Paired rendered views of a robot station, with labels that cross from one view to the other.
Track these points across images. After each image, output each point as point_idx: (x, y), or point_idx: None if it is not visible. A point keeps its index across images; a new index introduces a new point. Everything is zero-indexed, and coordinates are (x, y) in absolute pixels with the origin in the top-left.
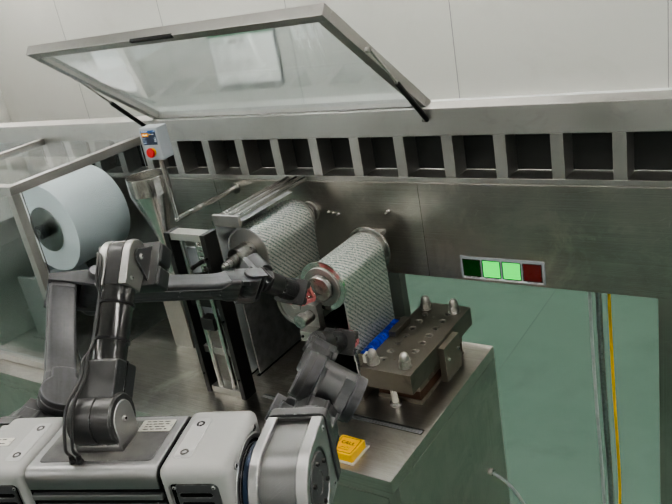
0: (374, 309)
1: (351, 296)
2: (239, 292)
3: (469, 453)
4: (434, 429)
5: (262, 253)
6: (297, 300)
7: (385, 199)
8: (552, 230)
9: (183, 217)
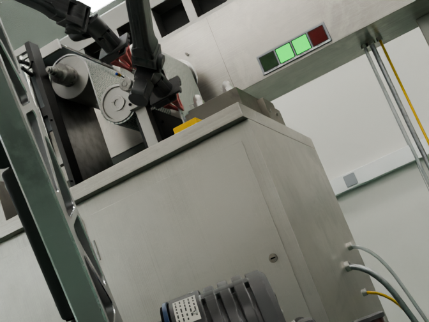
0: (192, 101)
1: (168, 69)
2: (67, 7)
3: (317, 197)
4: (270, 121)
5: (82, 71)
6: (120, 45)
7: (183, 46)
8: None
9: None
